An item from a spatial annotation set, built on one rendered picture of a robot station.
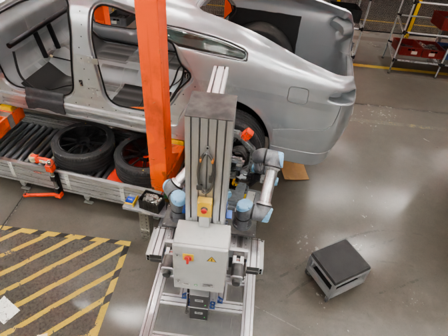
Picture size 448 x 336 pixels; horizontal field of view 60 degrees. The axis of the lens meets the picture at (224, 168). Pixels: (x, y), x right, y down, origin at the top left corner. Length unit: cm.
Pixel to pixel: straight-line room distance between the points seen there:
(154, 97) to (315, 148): 153
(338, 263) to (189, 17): 245
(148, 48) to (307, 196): 256
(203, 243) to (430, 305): 242
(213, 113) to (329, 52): 323
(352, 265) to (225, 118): 210
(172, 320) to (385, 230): 244
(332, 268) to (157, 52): 226
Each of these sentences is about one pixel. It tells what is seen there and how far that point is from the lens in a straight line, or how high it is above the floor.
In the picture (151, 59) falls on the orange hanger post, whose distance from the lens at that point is 289.
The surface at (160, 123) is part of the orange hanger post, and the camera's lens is 315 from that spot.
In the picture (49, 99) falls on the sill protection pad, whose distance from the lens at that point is 437.
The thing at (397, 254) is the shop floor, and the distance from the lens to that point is 435.
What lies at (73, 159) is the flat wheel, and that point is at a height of 49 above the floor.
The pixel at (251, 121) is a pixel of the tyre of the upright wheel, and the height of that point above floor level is 112.
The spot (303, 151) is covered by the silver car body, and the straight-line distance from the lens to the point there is 367.
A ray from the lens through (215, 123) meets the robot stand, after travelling 196.
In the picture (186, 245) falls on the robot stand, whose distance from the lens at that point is 238.
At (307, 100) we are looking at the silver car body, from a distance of 336.
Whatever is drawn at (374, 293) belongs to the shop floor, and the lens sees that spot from 397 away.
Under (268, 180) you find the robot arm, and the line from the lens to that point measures 287.
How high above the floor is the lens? 314
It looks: 42 degrees down
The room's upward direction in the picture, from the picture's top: 4 degrees clockwise
